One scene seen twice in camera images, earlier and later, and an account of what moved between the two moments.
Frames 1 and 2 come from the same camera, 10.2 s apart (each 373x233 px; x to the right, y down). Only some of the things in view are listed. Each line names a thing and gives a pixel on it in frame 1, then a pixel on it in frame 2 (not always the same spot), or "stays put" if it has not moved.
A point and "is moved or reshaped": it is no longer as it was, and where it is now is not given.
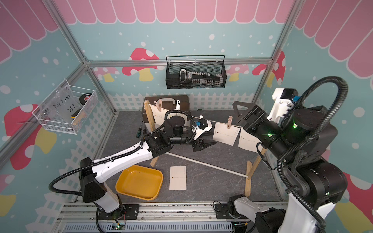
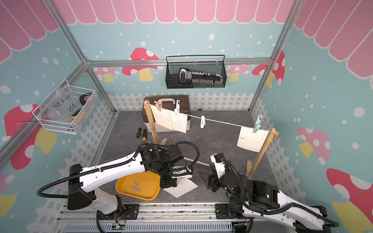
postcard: x=248 y=141 stays put
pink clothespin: x=230 y=119 -> x=136 y=187
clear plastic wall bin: x=67 y=109 stays put
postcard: x=223 y=134 -> x=176 y=191
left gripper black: x=201 y=145 -> x=172 y=182
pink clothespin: x=159 y=105 stays put
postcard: x=178 y=179 is moved or reshaped
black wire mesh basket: x=198 y=71 stays put
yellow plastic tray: x=140 y=182 stays put
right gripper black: x=251 y=124 -> x=210 y=178
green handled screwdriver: x=139 y=131 stays put
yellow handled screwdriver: x=144 y=132 stays put
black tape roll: x=83 y=98 stays put
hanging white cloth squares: x=159 y=116 stays put
